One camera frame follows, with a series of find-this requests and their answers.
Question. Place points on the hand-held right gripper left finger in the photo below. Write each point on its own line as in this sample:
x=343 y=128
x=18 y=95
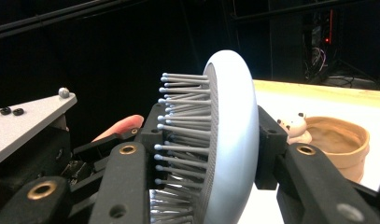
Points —
x=122 y=186

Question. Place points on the dark computer tower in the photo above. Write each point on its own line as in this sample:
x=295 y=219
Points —
x=324 y=34

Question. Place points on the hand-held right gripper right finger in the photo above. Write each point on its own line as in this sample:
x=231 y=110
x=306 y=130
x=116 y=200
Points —
x=312 y=186

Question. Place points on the brown round cup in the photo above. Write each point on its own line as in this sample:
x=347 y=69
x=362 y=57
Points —
x=343 y=140

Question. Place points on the light blue hairbrush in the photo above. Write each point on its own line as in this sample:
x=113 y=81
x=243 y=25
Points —
x=234 y=130

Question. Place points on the black metal bar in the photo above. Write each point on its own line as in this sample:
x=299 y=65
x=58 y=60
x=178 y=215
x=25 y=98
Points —
x=53 y=17
x=271 y=14

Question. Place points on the small white bear figurine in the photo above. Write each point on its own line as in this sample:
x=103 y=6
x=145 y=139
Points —
x=295 y=129

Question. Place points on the white table cover board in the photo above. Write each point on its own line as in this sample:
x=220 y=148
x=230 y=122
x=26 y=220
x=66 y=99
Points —
x=334 y=105

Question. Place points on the wooden table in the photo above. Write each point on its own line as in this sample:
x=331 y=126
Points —
x=318 y=88

